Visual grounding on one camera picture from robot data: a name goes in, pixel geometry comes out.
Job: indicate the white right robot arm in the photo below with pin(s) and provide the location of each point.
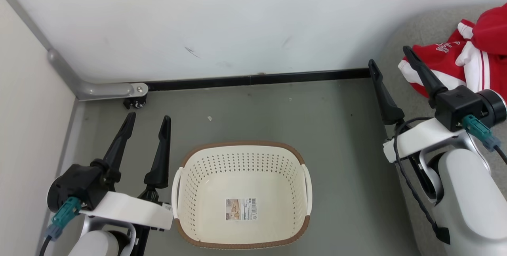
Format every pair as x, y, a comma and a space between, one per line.
467, 200

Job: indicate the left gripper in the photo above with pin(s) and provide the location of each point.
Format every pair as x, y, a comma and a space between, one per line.
79, 184

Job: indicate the black caster wheel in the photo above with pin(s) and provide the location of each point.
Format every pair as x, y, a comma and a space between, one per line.
135, 102

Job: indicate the red jersey with navy letters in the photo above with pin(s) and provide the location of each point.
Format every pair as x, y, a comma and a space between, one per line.
493, 26

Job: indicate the white perforated laundry basket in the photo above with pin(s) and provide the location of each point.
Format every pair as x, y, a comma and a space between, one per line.
206, 176

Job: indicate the grey fabric sofa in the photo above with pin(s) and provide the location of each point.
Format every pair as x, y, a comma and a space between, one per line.
431, 22

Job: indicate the black baseboard strip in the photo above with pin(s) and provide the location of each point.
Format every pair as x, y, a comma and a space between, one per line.
277, 77

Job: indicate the paper label sticker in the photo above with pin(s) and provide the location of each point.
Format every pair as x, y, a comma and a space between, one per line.
241, 208

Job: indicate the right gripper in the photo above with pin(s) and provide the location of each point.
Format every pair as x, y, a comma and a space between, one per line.
459, 105

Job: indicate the red garment with white stripes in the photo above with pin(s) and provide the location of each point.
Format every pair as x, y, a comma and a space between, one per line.
439, 56

